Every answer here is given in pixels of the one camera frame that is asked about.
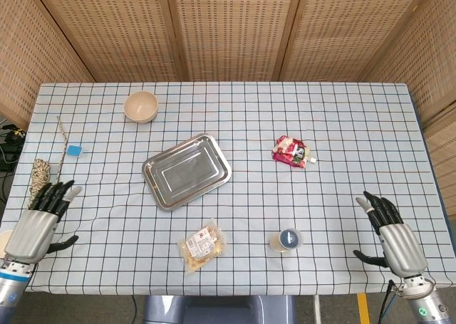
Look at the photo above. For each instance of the blue square block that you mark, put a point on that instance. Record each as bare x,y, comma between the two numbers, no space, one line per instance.
74,151

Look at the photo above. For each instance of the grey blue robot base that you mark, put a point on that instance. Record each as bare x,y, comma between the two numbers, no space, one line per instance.
217,310

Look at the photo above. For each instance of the beige sauce bottle blue cap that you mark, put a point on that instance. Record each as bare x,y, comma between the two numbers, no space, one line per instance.
286,241

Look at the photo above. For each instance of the red crumpled spout pouch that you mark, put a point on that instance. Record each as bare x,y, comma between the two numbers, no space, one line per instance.
290,152

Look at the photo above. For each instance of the rectangular stainless steel tray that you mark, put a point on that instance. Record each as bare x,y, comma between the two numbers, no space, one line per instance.
187,172

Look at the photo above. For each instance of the clear bag of snacks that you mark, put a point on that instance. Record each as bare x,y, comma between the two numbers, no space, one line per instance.
202,247

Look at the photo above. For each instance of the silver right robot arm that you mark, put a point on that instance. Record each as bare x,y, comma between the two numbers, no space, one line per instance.
427,302

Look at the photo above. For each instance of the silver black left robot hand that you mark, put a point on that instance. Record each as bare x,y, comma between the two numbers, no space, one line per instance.
31,231

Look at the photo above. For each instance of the woven bamboo screen panel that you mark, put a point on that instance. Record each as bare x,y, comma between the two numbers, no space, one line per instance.
32,60
349,28
107,28
431,64
231,28

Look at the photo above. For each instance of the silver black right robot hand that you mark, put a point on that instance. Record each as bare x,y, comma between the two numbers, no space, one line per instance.
400,244

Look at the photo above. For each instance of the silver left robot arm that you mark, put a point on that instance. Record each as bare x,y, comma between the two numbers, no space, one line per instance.
10,292

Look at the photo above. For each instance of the beige round bowl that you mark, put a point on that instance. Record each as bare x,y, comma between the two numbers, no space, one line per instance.
140,107

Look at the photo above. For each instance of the blue checked tablecloth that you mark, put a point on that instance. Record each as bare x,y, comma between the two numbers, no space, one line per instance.
249,203

